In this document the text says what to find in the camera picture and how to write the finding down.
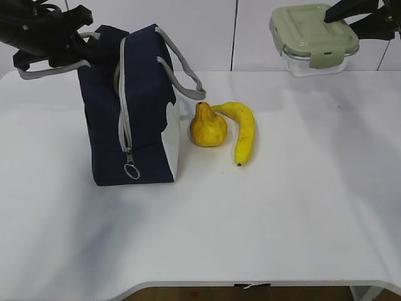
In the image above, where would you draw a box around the glass container green lid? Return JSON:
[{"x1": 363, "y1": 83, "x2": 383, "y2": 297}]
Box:
[{"x1": 269, "y1": 4, "x2": 360, "y2": 77}]

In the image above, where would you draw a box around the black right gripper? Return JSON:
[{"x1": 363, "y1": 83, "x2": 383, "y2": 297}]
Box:
[{"x1": 324, "y1": 0, "x2": 400, "y2": 41}]

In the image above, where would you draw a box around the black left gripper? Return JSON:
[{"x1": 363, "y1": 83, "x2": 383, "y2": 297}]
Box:
[{"x1": 1, "y1": 1, "x2": 101, "y2": 70}]

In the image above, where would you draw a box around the black tape on table edge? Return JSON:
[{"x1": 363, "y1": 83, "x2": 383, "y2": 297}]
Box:
[{"x1": 234, "y1": 283, "x2": 271, "y2": 290}]

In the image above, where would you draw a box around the yellow banana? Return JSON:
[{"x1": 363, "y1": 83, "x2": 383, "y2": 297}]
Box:
[{"x1": 212, "y1": 102, "x2": 256, "y2": 166}]

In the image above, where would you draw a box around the navy blue lunch bag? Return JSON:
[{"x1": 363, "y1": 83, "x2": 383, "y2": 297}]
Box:
[{"x1": 19, "y1": 24, "x2": 206, "y2": 186}]

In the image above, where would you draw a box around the yellow pear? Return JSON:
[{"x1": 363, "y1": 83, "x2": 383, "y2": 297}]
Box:
[{"x1": 189, "y1": 102, "x2": 228, "y2": 147}]

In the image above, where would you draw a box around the white table leg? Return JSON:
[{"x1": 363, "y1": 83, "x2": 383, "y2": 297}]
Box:
[{"x1": 350, "y1": 286, "x2": 383, "y2": 301}]

